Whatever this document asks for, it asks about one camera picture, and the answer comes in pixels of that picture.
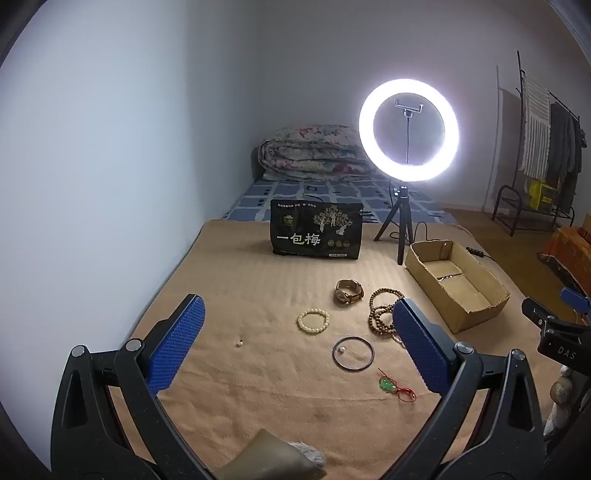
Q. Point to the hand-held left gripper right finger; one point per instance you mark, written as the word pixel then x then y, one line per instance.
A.
pixel 418 341

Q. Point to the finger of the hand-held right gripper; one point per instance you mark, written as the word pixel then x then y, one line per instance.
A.
pixel 538 314
pixel 575 300

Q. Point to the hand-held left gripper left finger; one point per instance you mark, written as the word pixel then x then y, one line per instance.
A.
pixel 178 341

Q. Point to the cardboard box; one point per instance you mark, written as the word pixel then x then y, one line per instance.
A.
pixel 461 295

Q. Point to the person's right hand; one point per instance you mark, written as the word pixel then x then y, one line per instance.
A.
pixel 561 397

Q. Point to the orange storage box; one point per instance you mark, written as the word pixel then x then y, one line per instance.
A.
pixel 572 244

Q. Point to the black bangle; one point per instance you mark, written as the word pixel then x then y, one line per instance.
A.
pixel 334 354

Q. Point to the yellow box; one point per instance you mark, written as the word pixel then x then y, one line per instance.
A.
pixel 541 194

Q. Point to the black clothes rack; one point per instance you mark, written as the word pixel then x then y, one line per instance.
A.
pixel 505 194

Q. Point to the black tripod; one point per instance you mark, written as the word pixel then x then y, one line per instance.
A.
pixel 400 217

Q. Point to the olive fur-trimmed cloth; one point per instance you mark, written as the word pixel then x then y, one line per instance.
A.
pixel 263 457

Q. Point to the dark hanging clothes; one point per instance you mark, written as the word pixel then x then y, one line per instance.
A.
pixel 563 152

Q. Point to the black snack bag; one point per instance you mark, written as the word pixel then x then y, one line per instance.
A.
pixel 314 230

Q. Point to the white striped hanging textile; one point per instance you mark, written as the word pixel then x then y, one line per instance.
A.
pixel 535 124

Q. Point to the blue patterned bedsheet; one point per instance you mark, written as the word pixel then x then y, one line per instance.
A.
pixel 286 191

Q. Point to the folded floral quilt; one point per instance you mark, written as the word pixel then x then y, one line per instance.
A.
pixel 314 152

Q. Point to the phone holder on rod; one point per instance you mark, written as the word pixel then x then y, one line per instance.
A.
pixel 408 107

